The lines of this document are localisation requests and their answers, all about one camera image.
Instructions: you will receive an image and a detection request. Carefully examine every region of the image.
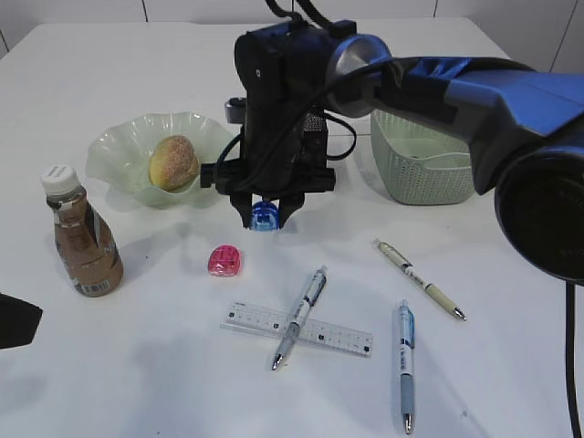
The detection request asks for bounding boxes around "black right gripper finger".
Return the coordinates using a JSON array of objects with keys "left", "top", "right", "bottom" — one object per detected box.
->
[
  {"left": 278, "top": 193, "right": 305, "bottom": 228},
  {"left": 229, "top": 192, "right": 252, "bottom": 228}
]

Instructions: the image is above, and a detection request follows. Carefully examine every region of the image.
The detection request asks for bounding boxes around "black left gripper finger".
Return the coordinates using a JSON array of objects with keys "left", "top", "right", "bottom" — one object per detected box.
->
[{"left": 0, "top": 294, "right": 43, "bottom": 349}]

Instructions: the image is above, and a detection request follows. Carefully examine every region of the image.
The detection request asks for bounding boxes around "blue pencil sharpener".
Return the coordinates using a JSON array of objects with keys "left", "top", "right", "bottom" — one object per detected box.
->
[{"left": 250, "top": 201, "right": 279, "bottom": 232}]

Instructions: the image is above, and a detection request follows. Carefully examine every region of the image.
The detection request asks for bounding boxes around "black mesh pen holder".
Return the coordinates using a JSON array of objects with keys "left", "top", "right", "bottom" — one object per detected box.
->
[{"left": 299, "top": 110, "right": 329, "bottom": 170}]

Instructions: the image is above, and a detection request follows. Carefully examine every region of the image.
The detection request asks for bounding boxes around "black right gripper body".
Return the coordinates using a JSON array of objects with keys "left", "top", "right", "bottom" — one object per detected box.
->
[{"left": 200, "top": 25, "right": 337, "bottom": 200}]

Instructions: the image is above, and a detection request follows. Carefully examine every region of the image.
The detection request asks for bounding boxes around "cream ballpoint pen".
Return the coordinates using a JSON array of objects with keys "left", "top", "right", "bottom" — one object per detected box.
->
[{"left": 372, "top": 238, "right": 467, "bottom": 321}]

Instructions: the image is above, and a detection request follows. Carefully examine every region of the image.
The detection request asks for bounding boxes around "green wavy glass plate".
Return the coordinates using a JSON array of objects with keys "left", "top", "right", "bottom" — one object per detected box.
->
[{"left": 85, "top": 111, "right": 234, "bottom": 208}]

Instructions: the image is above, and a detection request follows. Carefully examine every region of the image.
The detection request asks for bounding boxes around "sugared bread loaf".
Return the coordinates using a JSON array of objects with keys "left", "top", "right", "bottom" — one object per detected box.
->
[{"left": 148, "top": 135, "right": 200, "bottom": 191}]

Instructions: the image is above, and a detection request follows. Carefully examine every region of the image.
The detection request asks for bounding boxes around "clear plastic ruler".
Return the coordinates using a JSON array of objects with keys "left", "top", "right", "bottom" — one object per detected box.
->
[{"left": 220, "top": 302, "right": 373, "bottom": 358}]

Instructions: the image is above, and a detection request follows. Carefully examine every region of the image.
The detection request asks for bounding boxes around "pink pencil sharpener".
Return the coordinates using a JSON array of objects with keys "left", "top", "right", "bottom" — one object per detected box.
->
[{"left": 207, "top": 245, "right": 242, "bottom": 277}]

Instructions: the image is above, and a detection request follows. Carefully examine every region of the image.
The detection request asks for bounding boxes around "brown Nescafe coffee bottle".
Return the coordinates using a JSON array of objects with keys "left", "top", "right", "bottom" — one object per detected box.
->
[{"left": 41, "top": 164, "right": 123, "bottom": 297}]

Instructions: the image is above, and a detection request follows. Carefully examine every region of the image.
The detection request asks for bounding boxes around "green plastic woven basket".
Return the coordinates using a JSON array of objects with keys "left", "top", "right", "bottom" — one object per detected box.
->
[{"left": 370, "top": 109, "right": 475, "bottom": 205}]

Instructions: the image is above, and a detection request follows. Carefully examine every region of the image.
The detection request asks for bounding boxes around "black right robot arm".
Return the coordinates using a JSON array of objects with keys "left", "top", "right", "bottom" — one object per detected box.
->
[{"left": 200, "top": 20, "right": 583, "bottom": 284}]

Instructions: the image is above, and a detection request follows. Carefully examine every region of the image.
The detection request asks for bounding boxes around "blue white gel pen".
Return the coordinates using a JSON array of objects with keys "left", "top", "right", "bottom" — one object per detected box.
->
[{"left": 398, "top": 299, "right": 415, "bottom": 435}]

